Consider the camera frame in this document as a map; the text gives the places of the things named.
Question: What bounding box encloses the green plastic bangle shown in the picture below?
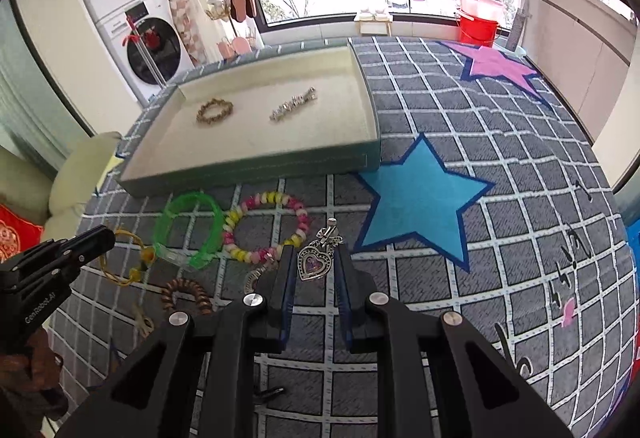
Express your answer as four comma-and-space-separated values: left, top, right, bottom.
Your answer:
152, 190, 224, 273

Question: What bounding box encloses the pink plastic basin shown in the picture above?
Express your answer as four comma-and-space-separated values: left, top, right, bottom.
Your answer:
458, 0, 507, 20

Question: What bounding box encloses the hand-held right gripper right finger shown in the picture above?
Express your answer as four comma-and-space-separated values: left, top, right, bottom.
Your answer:
333, 244, 576, 438

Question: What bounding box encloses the cream sofa cushion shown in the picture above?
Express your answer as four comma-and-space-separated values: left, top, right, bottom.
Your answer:
46, 131, 124, 230

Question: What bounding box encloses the white wall cabinet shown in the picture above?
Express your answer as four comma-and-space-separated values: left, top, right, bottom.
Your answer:
519, 0, 640, 146

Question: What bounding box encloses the yellow cord bracelet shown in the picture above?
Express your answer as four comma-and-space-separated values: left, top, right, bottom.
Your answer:
97, 229, 153, 286

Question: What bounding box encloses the grey grid star blanket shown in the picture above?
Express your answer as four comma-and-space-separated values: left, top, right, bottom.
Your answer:
45, 36, 640, 438

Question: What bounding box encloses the gold slipper rack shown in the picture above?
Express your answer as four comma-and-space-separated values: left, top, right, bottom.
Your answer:
204, 0, 262, 60

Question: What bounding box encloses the silver star hair clip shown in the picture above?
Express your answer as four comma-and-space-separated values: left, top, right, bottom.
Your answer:
270, 86, 318, 122

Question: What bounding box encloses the red handled mop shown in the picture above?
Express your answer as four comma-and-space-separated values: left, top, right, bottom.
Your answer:
124, 14, 168, 87

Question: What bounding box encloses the person's left hand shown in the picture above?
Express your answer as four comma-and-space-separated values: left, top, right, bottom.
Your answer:
0, 328, 66, 399

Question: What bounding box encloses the small gold trinket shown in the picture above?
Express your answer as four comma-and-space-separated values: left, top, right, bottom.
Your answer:
131, 303, 156, 338

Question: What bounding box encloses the brown spiral hair tie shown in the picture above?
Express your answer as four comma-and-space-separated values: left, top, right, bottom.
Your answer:
160, 278, 213, 316

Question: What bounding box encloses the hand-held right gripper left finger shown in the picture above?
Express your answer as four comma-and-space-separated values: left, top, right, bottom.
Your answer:
55, 245, 298, 438

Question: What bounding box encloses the red embroidered pillow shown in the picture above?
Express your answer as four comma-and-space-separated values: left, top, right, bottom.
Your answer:
0, 203, 46, 265

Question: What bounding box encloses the pink yellow bead bracelet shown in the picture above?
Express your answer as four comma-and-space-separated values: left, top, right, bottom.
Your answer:
222, 191, 311, 265

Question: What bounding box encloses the brown wooden bead bracelet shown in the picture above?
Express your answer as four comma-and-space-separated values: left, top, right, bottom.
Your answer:
196, 98, 234, 124

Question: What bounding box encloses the red plastic bucket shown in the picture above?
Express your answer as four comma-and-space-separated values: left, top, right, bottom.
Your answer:
456, 12, 502, 49

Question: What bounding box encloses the grey-green jewelry tray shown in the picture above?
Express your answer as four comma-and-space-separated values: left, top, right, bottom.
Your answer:
117, 38, 382, 198

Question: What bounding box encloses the pink checkered board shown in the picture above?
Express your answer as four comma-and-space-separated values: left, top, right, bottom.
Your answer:
167, 0, 207, 67

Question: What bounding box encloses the small wooden stool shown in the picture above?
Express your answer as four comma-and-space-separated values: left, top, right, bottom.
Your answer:
353, 7, 392, 38

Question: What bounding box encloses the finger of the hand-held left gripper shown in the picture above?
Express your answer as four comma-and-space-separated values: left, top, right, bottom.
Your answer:
60, 225, 117, 255
65, 243, 115, 275

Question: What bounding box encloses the purple heart silver pendant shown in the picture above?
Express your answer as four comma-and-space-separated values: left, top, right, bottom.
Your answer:
297, 218, 344, 282

